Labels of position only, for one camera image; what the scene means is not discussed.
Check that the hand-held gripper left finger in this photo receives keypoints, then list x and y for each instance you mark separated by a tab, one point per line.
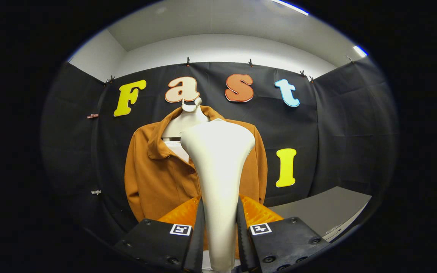
195	246

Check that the long ceiling light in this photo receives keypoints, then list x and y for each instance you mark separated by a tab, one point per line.
290	7

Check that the small ceiling light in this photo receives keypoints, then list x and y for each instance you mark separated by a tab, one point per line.
360	51

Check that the orange button-up jacket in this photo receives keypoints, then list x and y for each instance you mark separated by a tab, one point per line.
157	182

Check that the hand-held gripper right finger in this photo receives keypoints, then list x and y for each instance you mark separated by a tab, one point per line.
244	246

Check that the pink clip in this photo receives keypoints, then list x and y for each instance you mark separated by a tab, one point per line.
92	116

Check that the white garment form hanger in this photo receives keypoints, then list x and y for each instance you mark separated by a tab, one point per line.
182	123

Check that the white garment steamer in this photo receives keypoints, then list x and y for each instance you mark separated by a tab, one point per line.
220	170

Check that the row of black clips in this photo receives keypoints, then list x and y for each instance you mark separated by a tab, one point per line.
188	61

